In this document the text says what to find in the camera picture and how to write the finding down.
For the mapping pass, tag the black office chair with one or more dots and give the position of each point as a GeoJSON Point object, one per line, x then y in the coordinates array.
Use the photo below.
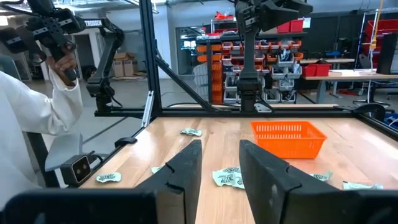
{"type": "Point", "coordinates": [364, 62]}

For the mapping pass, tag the white arm base bracket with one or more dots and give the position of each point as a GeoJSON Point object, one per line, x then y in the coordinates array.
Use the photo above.
{"type": "Point", "coordinates": [262, 108]}

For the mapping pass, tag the blue plastic storage bin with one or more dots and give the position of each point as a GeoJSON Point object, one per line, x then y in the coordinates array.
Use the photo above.
{"type": "Point", "coordinates": [392, 124]}

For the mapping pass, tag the orange plastic basket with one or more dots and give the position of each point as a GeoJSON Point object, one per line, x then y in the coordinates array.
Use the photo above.
{"type": "Point", "coordinates": [289, 149]}

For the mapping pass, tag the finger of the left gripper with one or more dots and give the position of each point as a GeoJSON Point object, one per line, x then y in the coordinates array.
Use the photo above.
{"type": "Point", "coordinates": [301, 6]}
{"type": "Point", "coordinates": [278, 15]}

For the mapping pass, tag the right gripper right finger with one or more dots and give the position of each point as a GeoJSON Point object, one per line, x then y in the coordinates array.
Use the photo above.
{"type": "Point", "coordinates": [264, 180]}

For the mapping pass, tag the black monitor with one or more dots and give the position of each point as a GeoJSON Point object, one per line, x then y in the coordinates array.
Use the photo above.
{"type": "Point", "coordinates": [387, 53]}

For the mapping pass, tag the wooden work table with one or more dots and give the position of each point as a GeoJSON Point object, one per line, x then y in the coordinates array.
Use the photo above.
{"type": "Point", "coordinates": [351, 74]}

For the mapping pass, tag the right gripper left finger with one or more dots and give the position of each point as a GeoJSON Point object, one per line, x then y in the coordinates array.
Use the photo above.
{"type": "Point", "coordinates": [186, 174]}

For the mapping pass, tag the wooden desk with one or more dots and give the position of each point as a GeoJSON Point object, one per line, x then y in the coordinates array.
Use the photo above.
{"type": "Point", "coordinates": [326, 60]}

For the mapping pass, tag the red storage crate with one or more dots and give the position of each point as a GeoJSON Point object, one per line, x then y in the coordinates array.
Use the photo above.
{"type": "Point", "coordinates": [385, 26]}

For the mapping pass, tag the person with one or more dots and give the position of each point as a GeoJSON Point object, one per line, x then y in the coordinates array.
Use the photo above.
{"type": "Point", "coordinates": [25, 109]}

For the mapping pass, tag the person's hand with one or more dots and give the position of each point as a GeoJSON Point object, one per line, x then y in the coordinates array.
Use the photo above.
{"type": "Point", "coordinates": [63, 65]}

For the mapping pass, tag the black depth camera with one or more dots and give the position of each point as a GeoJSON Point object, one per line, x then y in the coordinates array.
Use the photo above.
{"type": "Point", "coordinates": [77, 169]}

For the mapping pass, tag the orange grey parts bin rack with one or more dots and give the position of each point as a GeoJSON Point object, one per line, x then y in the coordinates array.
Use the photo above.
{"type": "Point", "coordinates": [217, 56]}

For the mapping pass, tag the black aluminium frame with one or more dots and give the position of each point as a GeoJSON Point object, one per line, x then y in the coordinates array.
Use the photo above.
{"type": "Point", "coordinates": [150, 46]}

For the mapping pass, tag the red plastic bin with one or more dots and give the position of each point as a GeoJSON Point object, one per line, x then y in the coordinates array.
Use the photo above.
{"type": "Point", "coordinates": [309, 70]}
{"type": "Point", "coordinates": [283, 27]}
{"type": "Point", "coordinates": [297, 25]}
{"type": "Point", "coordinates": [323, 69]}

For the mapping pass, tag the silver metal bracket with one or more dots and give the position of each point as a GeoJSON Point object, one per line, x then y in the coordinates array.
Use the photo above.
{"type": "Point", "coordinates": [148, 109]}

